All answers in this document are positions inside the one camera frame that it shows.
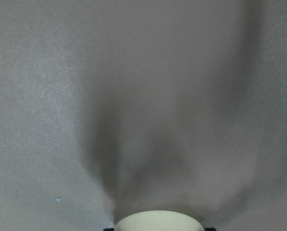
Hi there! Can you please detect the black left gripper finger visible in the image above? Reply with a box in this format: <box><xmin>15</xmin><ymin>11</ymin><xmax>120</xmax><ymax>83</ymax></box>
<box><xmin>104</xmin><ymin>228</ymin><xmax>117</xmax><ymax>231</ymax></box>

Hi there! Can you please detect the blue and cream bell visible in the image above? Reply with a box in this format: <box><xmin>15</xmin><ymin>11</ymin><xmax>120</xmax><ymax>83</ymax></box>
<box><xmin>114</xmin><ymin>210</ymin><xmax>204</xmax><ymax>231</ymax></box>

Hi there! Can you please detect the brown paper table cover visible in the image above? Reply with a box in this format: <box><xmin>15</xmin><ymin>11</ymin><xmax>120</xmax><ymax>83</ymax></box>
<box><xmin>0</xmin><ymin>0</ymin><xmax>287</xmax><ymax>231</ymax></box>

